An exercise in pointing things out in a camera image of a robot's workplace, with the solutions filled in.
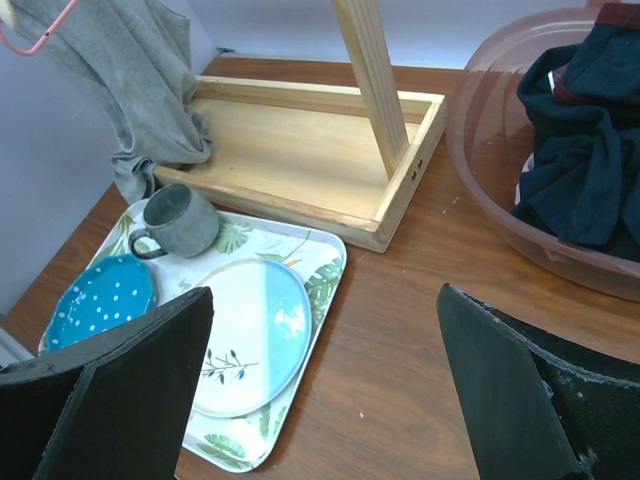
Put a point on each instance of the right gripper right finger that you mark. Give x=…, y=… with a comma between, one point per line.
x=537, y=406

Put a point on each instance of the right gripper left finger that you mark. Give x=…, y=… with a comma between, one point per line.
x=113, y=406

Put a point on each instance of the navy maroon tank top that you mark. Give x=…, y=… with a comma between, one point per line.
x=583, y=101

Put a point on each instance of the grey tank top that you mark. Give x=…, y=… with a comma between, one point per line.
x=134, y=59

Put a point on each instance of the blue dotted plate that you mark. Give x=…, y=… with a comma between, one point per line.
x=115, y=291

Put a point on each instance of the cream and blue plate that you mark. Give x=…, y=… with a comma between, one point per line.
x=260, y=334

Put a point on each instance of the grey ceramic mug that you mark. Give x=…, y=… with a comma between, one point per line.
x=177, y=221

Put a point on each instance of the pink transparent plastic bin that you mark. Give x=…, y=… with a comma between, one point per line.
x=490, y=137

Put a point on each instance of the wooden clothes rack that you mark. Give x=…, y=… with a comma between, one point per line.
x=347, y=160

